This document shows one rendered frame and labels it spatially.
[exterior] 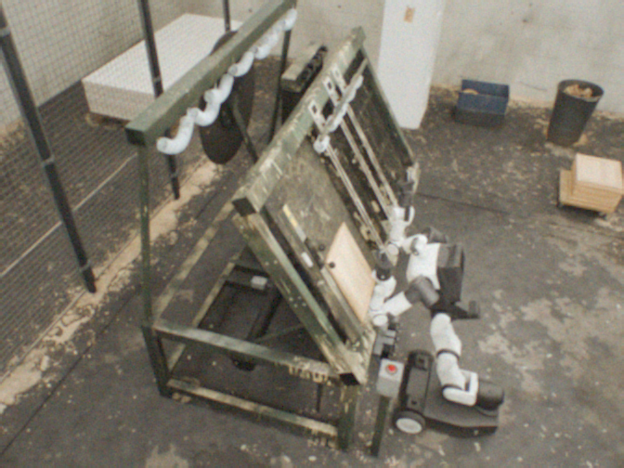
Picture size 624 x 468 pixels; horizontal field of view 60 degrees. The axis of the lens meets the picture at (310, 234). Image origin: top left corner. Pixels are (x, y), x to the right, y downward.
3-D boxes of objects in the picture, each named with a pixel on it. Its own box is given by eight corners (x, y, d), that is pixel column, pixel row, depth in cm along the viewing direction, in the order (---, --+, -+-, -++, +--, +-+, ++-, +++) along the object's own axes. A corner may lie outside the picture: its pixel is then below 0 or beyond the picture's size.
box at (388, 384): (396, 399, 298) (400, 381, 287) (374, 394, 301) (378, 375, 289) (399, 382, 307) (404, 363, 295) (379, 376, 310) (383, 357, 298)
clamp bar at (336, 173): (377, 266, 359) (410, 260, 346) (292, 113, 304) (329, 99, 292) (381, 256, 366) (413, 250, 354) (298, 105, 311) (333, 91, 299)
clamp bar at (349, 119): (391, 221, 395) (422, 214, 382) (318, 77, 340) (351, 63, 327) (394, 213, 402) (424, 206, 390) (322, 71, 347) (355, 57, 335)
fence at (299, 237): (356, 337, 314) (361, 336, 312) (276, 211, 270) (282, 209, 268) (357, 331, 318) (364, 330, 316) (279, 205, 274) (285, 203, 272)
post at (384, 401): (377, 458, 350) (392, 394, 301) (369, 455, 352) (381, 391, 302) (379, 449, 355) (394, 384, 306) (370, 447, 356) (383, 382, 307)
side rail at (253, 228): (335, 372, 299) (353, 370, 294) (231, 220, 248) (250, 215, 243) (338, 364, 303) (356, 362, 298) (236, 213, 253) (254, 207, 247)
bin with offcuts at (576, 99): (585, 151, 641) (605, 101, 598) (539, 143, 653) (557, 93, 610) (583, 131, 678) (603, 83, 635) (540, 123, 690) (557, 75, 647)
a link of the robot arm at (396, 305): (380, 312, 306) (411, 292, 297) (383, 331, 297) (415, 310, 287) (367, 303, 301) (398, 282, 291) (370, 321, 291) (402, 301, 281)
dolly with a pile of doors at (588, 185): (609, 222, 540) (626, 189, 514) (554, 211, 553) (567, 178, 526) (605, 188, 584) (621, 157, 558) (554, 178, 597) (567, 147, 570)
